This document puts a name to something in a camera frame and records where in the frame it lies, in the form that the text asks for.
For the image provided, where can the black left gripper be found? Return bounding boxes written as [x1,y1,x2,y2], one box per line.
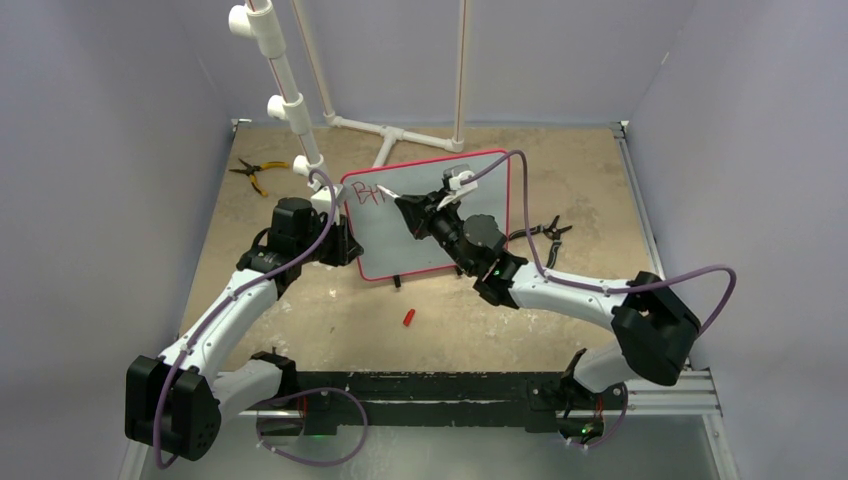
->
[296,211,362,267]

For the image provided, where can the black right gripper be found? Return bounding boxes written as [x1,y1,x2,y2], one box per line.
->
[398,187,477,276]

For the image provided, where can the red white marker pen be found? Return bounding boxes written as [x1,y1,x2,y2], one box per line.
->
[376,184,400,202]

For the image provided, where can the pink-rimmed whiteboard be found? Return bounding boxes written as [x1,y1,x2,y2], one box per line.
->
[341,149,505,281]

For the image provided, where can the red marker cap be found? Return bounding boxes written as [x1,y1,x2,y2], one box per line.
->
[402,309,416,327]

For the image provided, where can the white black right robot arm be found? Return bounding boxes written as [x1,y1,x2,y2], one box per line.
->
[392,191,701,407]

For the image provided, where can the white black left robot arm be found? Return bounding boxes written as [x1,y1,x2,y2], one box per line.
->
[124,197,362,461]

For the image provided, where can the yellow black needle-nose pliers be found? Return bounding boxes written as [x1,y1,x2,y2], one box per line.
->
[229,158,290,198]

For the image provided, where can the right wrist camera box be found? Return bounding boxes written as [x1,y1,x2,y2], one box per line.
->
[436,164,478,210]

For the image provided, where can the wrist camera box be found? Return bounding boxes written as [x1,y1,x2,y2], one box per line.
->
[436,164,478,210]
[310,184,345,218]

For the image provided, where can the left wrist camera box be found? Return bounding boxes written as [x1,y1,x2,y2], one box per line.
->
[310,184,345,218]

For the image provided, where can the black handled pliers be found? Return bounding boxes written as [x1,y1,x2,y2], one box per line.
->
[508,215,573,269]

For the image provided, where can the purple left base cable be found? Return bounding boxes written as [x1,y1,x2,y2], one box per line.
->
[255,386,370,469]

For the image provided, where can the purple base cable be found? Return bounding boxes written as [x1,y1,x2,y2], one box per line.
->
[563,380,627,452]
[255,386,370,469]

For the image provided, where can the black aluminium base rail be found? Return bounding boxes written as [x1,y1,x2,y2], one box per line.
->
[135,369,722,439]

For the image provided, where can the white PVC pipe frame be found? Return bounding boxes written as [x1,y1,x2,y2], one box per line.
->
[227,1,472,176]

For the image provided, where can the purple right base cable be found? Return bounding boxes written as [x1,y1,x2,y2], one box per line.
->
[563,380,627,452]

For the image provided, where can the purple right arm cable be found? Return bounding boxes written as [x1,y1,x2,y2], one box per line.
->
[463,149,738,336]

